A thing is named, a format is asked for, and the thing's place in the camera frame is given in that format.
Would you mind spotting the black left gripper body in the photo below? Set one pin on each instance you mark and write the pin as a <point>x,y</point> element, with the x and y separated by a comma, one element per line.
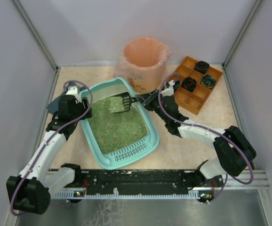
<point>84,108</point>

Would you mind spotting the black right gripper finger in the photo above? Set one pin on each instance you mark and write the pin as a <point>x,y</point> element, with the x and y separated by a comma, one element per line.
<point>152,95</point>
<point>143,99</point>

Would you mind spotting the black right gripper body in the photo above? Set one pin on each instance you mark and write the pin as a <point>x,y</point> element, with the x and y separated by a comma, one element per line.
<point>148,101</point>

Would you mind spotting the black slotted litter scoop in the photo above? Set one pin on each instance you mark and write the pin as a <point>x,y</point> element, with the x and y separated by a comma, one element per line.
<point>121,103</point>

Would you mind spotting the teal plastic litter box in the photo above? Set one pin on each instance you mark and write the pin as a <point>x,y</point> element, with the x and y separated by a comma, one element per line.
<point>134,151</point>

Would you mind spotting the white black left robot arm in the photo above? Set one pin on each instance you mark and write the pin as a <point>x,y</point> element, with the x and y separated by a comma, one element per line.
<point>30,191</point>

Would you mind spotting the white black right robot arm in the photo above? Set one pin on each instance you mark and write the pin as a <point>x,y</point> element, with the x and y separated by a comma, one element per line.
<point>233,150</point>

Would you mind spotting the green cat litter pellets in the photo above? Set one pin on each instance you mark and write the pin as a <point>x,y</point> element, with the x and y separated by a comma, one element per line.
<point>114,131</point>

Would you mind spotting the dark green rolled sock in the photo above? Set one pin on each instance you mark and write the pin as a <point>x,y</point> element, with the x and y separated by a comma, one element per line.
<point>176,85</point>

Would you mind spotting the black orange rolled sock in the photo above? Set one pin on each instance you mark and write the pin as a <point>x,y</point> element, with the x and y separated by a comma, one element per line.
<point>189,84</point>

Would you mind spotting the folded dark grey cloth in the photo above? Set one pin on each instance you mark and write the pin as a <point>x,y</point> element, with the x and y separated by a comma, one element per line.
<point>53,106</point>

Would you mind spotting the orange bin with plastic liner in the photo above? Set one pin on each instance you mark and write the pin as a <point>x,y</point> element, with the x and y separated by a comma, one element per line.
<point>143,63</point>

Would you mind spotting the blue yellow rolled sock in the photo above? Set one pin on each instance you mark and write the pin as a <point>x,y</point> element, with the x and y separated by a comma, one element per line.
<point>208,81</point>

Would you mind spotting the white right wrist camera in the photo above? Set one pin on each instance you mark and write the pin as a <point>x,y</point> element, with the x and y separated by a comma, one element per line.
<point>168,89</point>

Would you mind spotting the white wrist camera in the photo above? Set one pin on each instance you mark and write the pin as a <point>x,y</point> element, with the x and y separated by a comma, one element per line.
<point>168,89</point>
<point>74,91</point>

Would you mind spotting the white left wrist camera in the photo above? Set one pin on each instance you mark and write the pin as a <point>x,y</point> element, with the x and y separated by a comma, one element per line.
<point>74,91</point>

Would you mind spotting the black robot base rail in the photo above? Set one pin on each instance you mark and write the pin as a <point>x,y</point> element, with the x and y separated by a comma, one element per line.
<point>143,184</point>

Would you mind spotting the white slotted cable duct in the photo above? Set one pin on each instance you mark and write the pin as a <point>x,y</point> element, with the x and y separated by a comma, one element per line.
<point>116,194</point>

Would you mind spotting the aluminium frame rail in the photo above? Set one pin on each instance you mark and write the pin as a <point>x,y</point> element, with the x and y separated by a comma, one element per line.
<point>256,181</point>

